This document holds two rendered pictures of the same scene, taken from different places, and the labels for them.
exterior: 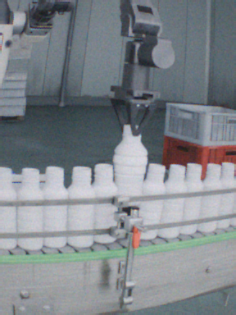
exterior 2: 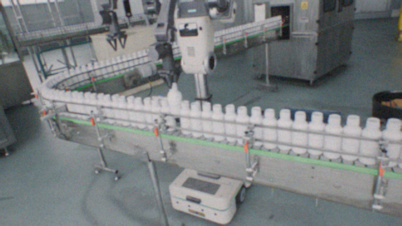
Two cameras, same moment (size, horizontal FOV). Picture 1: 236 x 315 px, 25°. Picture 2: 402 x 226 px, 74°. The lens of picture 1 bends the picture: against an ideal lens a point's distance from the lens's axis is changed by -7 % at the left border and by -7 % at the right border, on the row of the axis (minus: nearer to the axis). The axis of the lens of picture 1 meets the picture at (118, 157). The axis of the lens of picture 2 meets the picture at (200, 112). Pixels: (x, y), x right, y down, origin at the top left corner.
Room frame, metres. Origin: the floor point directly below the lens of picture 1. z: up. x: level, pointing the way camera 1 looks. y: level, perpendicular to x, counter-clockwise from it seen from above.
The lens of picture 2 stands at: (0.74, -1.18, 1.61)
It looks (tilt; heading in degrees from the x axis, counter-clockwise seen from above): 23 degrees down; 63
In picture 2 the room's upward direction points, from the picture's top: 8 degrees counter-clockwise
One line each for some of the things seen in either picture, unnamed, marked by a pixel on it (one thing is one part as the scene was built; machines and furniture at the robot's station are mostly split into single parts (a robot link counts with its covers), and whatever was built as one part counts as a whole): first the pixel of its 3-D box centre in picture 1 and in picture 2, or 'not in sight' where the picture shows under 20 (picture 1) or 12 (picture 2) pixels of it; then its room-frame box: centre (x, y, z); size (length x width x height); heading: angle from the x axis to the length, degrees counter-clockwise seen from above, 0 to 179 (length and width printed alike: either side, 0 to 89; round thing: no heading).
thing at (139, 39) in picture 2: not in sight; (129, 60); (2.09, 4.36, 0.59); 1.10 x 0.62 x 1.18; 13
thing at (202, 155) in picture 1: (211, 155); not in sight; (3.84, -0.65, 0.78); 0.61 x 0.41 x 0.22; 128
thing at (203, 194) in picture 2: not in sight; (212, 173); (1.62, 0.49, 0.24); 0.68 x 0.53 x 0.41; 31
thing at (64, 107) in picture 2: not in sight; (61, 125); (0.66, 0.68, 0.96); 0.23 x 0.10 x 0.27; 31
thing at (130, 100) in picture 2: (2, 208); (134, 111); (1.04, 0.22, 1.08); 0.06 x 0.06 x 0.17
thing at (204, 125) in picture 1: (213, 124); not in sight; (3.84, -0.64, 1.00); 0.61 x 0.41 x 0.22; 129
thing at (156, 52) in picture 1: (151, 40); (160, 44); (1.16, -0.05, 1.44); 0.12 x 0.09 x 0.12; 31
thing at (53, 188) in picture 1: (52, 207); (150, 113); (1.10, 0.12, 1.08); 0.06 x 0.06 x 0.17
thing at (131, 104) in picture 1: (133, 113); (170, 78); (1.19, -0.03, 1.28); 0.07 x 0.07 x 0.09; 31
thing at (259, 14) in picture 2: not in sight; (259, 13); (4.10, 2.68, 1.22); 0.23 x 0.04 x 0.32; 103
